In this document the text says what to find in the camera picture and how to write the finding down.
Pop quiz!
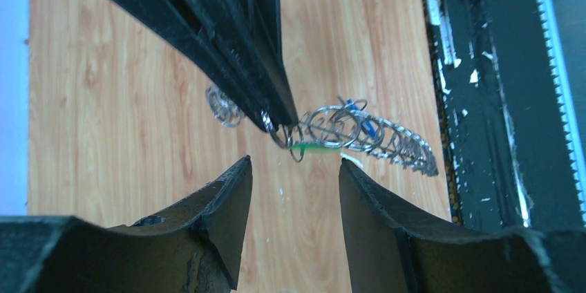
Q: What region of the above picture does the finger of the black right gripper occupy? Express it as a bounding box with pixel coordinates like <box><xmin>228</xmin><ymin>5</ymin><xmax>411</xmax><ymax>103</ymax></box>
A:
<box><xmin>185</xmin><ymin>0</ymin><xmax>299</xmax><ymax>127</ymax></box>
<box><xmin>111</xmin><ymin>0</ymin><xmax>269</xmax><ymax>131</ymax></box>

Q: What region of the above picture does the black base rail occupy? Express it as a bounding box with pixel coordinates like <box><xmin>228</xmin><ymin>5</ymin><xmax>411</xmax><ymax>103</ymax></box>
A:
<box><xmin>424</xmin><ymin>0</ymin><xmax>585</xmax><ymax>232</ymax></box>

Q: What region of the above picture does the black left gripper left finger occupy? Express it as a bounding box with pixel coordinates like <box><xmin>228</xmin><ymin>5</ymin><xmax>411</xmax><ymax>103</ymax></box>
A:
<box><xmin>1</xmin><ymin>156</ymin><xmax>253</xmax><ymax>292</ymax></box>

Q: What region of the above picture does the blue key tag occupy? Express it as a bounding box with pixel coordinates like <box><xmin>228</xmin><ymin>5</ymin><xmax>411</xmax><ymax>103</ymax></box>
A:
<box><xmin>345</xmin><ymin>99</ymin><xmax>376</xmax><ymax>138</ymax></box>

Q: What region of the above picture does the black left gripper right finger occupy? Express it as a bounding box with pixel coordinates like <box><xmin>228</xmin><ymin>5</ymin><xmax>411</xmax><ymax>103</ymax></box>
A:
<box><xmin>339</xmin><ymin>160</ymin><xmax>585</xmax><ymax>292</ymax></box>

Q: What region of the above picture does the green key tag with key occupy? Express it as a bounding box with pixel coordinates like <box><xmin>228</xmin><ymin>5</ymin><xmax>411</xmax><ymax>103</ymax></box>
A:
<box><xmin>291</xmin><ymin>142</ymin><xmax>341</xmax><ymax>153</ymax></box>

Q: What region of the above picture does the white slotted cable duct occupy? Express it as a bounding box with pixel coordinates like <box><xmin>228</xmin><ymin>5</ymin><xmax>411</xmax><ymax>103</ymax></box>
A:
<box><xmin>536</xmin><ymin>0</ymin><xmax>585</xmax><ymax>221</ymax></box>

